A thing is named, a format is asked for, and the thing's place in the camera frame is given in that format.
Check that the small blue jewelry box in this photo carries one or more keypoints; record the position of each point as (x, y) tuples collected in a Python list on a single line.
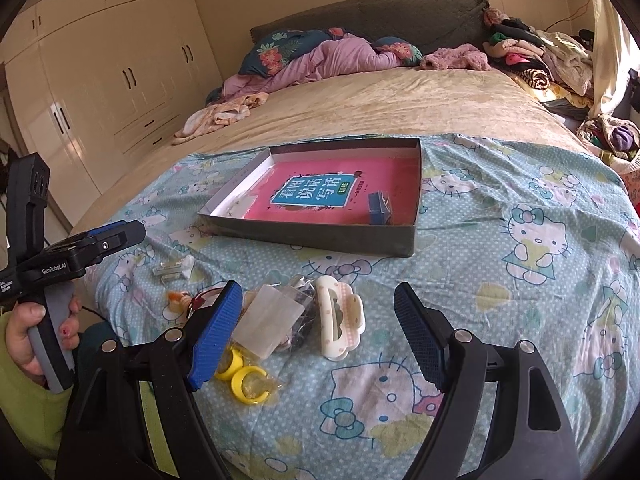
[(380, 211)]

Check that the dark floral pillow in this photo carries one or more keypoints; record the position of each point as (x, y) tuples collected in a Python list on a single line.
[(274, 52)]

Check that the dark red strap watch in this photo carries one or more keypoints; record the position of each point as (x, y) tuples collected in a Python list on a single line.
[(204, 299)]

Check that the peach garment on bed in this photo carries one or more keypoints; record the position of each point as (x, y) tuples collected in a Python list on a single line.
[(217, 116)]

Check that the dark shallow cardboard box tray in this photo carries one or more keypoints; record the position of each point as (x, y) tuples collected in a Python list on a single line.
[(224, 210)]

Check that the pink fuzzy garment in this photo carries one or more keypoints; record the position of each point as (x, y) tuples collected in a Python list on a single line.
[(464, 57)]

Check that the frosted plastic zip bag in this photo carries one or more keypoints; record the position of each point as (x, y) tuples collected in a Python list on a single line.
[(268, 320)]

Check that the pink quilt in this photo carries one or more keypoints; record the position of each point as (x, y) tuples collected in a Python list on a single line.
[(332, 58)]

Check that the green sleeve forearm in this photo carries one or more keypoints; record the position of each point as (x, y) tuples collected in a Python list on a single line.
[(35, 414)]

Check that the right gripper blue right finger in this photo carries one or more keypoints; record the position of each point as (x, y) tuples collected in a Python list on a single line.
[(427, 332)]

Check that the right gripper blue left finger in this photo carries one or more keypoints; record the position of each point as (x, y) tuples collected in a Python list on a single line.
[(210, 330)]

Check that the basket of clothes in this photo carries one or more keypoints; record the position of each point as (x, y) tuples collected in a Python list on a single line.
[(613, 140)]

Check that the cream wardrobe with black handles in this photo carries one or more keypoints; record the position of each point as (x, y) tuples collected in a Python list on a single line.
[(98, 85)]

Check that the cream hair claw clip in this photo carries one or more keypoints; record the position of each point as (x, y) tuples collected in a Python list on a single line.
[(341, 316)]

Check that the clear packet with hair clips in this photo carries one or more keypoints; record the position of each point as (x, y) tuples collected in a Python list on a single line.
[(175, 270)]

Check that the cream curtain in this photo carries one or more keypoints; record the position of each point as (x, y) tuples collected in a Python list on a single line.
[(614, 54)]

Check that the dark green headboard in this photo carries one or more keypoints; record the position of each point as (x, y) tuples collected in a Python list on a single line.
[(428, 24)]

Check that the pile of clothes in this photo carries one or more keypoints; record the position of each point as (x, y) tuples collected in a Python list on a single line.
[(551, 66)]

